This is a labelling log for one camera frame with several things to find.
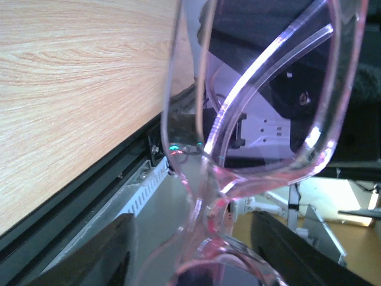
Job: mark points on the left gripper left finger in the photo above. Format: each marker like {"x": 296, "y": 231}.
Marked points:
{"x": 106, "y": 259}

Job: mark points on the pink sunglasses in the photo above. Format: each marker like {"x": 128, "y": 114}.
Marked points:
{"x": 201, "y": 252}

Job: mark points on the right controller board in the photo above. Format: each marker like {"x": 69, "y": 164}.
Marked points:
{"x": 183, "y": 152}

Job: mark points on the light blue slotted cable duct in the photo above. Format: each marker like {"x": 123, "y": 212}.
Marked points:
{"x": 142, "y": 185}

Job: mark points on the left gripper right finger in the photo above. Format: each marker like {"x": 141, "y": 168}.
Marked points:
{"x": 297, "y": 262}

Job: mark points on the black aluminium frame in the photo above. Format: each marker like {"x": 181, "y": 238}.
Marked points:
{"x": 87, "y": 205}

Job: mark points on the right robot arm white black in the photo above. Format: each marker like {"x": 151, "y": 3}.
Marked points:
{"x": 292, "y": 84}

